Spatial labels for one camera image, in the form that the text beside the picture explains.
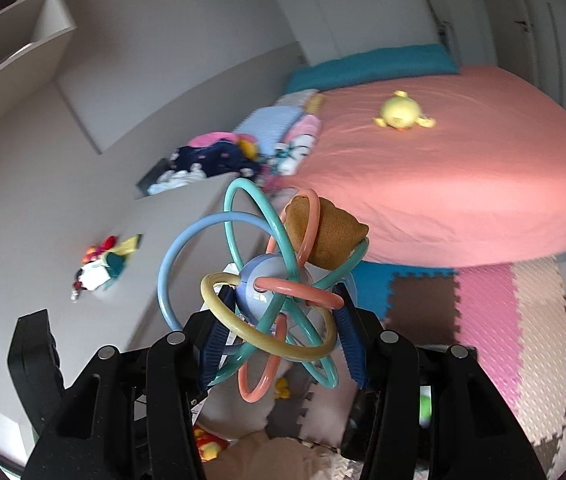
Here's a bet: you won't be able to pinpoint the pink bed mattress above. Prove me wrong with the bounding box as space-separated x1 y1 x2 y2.
280 66 566 268

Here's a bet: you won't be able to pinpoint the dark floral clothing pile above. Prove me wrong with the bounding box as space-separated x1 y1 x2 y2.
138 132 262 195

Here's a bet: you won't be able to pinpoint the red yellow toy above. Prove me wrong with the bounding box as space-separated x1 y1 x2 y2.
193 425 230 463

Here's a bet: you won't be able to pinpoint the pink white folded clothes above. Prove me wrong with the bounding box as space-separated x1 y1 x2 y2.
269 114 322 177

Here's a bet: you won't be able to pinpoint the colourful ring rattle toy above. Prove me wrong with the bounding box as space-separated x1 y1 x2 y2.
156 178 369 402

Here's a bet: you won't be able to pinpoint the teal pillow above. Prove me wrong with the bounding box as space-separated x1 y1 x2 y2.
283 44 460 94

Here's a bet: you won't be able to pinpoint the light blue folded blanket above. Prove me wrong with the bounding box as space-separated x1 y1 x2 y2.
232 89 318 157

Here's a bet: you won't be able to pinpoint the colourful toy heap on dresser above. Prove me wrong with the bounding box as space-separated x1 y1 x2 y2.
70 234 143 302

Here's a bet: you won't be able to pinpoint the yellow duck plush toy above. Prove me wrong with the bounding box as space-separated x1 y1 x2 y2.
373 90 436 131

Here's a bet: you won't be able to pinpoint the brown plush cushion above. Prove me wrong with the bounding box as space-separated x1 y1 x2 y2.
284 196 369 270

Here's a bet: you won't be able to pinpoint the foam puzzle floor mat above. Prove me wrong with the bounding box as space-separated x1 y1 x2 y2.
262 246 566 480

